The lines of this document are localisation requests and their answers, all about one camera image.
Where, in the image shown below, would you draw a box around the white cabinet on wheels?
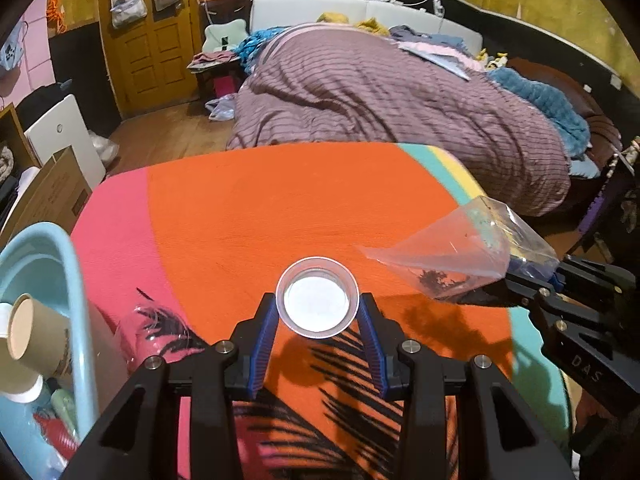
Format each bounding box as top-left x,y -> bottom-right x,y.
25,94 -> 106,190

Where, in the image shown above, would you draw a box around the white paper cup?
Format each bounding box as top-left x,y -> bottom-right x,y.
0,302 -> 43,404

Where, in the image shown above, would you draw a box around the wooden door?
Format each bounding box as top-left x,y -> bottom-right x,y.
98,0 -> 201,118

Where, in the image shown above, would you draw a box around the blue fuzzy blanket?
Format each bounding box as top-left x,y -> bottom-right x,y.
487,66 -> 590,159

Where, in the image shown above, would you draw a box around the long cardboard box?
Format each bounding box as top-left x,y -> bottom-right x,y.
1,146 -> 92,247

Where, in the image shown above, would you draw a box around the white sofa headboard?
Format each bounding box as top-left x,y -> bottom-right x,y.
248,0 -> 483,55

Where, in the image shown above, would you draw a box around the beige cardboard tube canister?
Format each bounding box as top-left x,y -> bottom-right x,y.
8,294 -> 73,380

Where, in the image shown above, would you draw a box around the light blue backpack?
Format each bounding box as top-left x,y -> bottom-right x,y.
0,21 -> 28,77

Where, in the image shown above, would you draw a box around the purple striped duvet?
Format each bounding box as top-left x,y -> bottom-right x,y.
227,24 -> 570,217

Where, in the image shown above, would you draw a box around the green cosmetic tube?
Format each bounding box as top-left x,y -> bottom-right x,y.
51,388 -> 79,440

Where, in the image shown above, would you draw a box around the plastic bag on floor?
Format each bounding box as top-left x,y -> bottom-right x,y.
204,93 -> 236,122

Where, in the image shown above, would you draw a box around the clear plastic bag dried leaves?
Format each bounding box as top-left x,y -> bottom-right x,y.
360,196 -> 560,300

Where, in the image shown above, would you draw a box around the small dark side table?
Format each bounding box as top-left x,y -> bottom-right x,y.
186,50 -> 245,102

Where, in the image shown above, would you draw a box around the red rubber bulb blower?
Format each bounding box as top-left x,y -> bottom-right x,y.
32,412 -> 78,460

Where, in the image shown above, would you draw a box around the light blue plastic basin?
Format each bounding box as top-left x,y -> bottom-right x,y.
1,222 -> 101,479

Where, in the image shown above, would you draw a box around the clear round lid dish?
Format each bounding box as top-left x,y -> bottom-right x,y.
274,257 -> 360,339

